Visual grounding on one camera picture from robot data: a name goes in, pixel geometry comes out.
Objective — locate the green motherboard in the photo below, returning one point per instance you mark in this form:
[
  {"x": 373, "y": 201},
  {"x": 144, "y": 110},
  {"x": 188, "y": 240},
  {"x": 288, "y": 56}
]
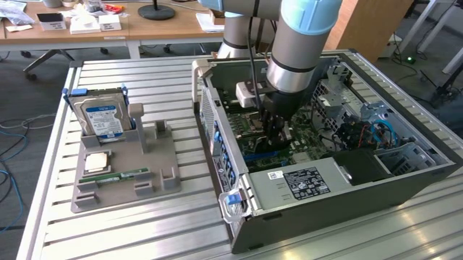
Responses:
[{"x": 307, "y": 140}]

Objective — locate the red small item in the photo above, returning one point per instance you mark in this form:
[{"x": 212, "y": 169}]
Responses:
[{"x": 113, "y": 9}]

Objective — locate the black open PC case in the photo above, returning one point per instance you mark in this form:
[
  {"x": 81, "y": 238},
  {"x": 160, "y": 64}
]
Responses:
[{"x": 325, "y": 211}]

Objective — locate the CPU socket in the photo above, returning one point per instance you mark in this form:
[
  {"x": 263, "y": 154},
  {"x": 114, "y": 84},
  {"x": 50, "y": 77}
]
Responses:
[{"x": 252, "y": 122}]

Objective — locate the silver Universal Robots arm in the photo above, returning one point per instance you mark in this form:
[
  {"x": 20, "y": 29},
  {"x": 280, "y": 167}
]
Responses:
[{"x": 296, "y": 48}]

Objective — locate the white tape holder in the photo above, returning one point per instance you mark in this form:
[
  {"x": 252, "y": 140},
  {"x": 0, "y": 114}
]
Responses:
[{"x": 84, "y": 25}]

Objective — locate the blue case latch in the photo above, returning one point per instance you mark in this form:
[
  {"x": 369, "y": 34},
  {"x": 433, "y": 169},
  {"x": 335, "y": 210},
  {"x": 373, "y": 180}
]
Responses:
[{"x": 232, "y": 199}]

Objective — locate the hard disk in blue caddy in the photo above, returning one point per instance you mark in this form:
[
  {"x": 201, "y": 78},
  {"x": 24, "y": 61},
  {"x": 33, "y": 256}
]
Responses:
[{"x": 101, "y": 116}]

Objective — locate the wooden desk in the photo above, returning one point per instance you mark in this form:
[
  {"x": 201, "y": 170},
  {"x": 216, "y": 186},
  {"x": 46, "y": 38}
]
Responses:
[{"x": 162, "y": 29}]

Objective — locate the black round lamp base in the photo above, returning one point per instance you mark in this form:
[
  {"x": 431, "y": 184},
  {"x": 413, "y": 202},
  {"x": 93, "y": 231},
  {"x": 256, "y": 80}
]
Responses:
[{"x": 156, "y": 13}]

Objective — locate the grey printed parts rack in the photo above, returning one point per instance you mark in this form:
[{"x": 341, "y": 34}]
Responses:
[{"x": 126, "y": 151}]

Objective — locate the white paper label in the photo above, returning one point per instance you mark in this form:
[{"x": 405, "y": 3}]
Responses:
[{"x": 17, "y": 28}]

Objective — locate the green RAM stick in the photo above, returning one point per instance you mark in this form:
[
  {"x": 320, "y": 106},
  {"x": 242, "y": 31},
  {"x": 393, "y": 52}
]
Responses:
[{"x": 112, "y": 176}]

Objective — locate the stack of papers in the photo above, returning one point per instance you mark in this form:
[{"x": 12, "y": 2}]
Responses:
[{"x": 209, "y": 25}]

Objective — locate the perforated metal drive cage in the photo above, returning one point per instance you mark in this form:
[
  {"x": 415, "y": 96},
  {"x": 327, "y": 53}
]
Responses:
[{"x": 343, "y": 108}]

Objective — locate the white box with black top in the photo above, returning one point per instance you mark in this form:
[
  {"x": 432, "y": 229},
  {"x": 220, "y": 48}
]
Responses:
[{"x": 52, "y": 21}]

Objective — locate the white desk frame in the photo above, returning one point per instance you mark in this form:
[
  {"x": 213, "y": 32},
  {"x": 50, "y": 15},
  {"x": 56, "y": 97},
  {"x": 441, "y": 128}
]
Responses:
[{"x": 455, "y": 61}]

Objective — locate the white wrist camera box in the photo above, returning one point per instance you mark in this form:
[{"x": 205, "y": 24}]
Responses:
[{"x": 246, "y": 93}]

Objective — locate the silver CPU chip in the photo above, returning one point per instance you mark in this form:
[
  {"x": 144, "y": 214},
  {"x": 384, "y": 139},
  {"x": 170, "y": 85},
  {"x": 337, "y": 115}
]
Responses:
[{"x": 94, "y": 163}]

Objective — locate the brown cardboard box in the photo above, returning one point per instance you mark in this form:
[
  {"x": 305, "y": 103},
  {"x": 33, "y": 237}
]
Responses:
[{"x": 216, "y": 20}]

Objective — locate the white floor box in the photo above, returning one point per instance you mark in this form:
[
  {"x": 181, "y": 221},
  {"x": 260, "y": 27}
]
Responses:
[{"x": 392, "y": 47}]

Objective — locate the Nvidia Quadro graphics card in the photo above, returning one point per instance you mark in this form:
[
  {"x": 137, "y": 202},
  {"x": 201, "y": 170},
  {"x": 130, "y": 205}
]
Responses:
[{"x": 257, "y": 145}]

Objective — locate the grey power supply unit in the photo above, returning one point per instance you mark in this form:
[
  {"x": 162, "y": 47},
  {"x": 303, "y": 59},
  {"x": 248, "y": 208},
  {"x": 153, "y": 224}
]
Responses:
[{"x": 275, "y": 189}]

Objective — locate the clear plastic bag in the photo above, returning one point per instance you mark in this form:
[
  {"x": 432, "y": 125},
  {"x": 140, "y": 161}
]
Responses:
[{"x": 14, "y": 12}]

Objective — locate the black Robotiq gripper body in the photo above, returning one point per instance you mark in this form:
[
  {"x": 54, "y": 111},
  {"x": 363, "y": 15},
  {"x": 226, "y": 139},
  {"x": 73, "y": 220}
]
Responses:
[{"x": 283, "y": 104}]

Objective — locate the black fan shroud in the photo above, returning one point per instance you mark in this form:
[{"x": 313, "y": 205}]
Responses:
[{"x": 357, "y": 168}]

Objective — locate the wooden cabinet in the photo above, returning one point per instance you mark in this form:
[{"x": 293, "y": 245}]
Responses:
[{"x": 372, "y": 27}]

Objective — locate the small white box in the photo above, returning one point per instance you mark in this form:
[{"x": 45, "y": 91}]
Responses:
[{"x": 109, "y": 23}]

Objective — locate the blue expansion slot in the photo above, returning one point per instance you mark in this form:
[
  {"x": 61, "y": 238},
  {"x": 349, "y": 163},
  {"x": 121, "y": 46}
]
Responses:
[{"x": 260, "y": 157}]

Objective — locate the metal disk bay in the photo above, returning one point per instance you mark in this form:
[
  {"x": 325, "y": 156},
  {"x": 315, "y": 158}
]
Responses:
[{"x": 408, "y": 159}]

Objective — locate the grey cup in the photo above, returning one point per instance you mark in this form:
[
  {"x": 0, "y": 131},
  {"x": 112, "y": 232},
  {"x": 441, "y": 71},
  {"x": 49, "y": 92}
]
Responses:
[{"x": 52, "y": 3}]

